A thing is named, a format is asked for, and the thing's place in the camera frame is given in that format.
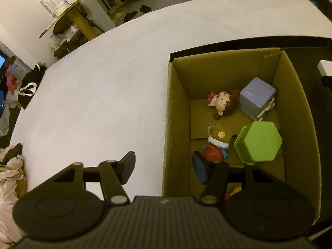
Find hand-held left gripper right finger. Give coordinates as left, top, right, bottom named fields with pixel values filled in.
left=192, top=151, right=283, bottom=205

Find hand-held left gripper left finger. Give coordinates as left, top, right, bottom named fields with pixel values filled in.
left=53, top=150, right=136, bottom=205

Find white charger plug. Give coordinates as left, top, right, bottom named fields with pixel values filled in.
left=318, top=60, right=332, bottom=77

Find blue red figurine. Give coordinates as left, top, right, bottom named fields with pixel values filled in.
left=202, top=125, right=233, bottom=163

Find brown cardboard box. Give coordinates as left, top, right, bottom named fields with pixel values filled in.
left=162, top=47, right=322, bottom=226

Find green hexagonal container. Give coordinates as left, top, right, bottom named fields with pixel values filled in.
left=234, top=121, right=283, bottom=164

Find brown-haired doll figurine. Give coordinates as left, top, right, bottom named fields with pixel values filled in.
left=207, top=89, right=240, bottom=120

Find purple cube toy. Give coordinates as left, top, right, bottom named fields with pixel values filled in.
left=239, top=77, right=277, bottom=122

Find small red yellow toy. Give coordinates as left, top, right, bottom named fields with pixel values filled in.
left=224, top=186, right=242, bottom=201

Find crumpled white bags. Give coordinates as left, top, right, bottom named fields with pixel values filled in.
left=0, top=143, right=28, bottom=243

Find black and white bag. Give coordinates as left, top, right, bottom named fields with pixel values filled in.
left=18, top=62, right=49, bottom=110

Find pink plush toy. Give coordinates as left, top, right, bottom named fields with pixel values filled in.
left=5, top=63, right=21, bottom=95

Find pair of black slippers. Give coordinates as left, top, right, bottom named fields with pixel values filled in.
left=123, top=5, right=151, bottom=23

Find round gold-edged table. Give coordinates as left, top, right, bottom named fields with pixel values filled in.
left=39, top=0, right=107, bottom=40

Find clear glass jar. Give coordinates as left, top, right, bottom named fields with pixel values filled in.
left=40, top=0, right=70, bottom=16

